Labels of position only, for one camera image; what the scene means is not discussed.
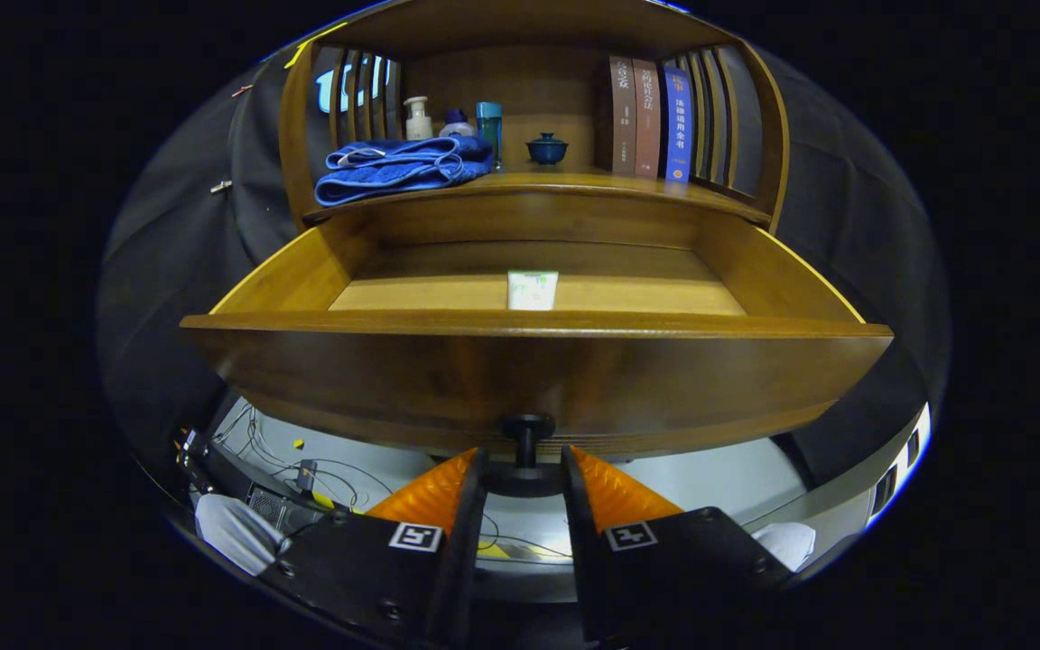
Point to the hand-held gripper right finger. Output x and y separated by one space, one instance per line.
579 542

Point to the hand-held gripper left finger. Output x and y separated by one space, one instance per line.
461 542

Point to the wooden drawer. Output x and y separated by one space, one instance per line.
529 370

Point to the white tube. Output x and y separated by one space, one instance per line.
533 291

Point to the wooden countertop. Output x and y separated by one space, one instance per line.
574 185

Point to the wooden cabinet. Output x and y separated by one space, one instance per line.
529 81

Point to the yellow black floor tape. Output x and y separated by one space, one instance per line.
495 550

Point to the black electronics box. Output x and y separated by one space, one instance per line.
272 506

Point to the person's white shoe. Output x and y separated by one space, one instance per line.
789 543
236 533

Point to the blue folded towel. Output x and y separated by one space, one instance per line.
394 171

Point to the blue lidded teacup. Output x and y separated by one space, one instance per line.
546 151

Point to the white blue-capped lotion bottle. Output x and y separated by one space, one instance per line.
457 126

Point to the white pump bottle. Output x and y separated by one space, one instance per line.
418 125

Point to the teal slim bottle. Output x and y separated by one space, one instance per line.
488 122

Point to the blue book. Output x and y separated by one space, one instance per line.
677 126

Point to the reddish brown book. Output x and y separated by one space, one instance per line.
647 117

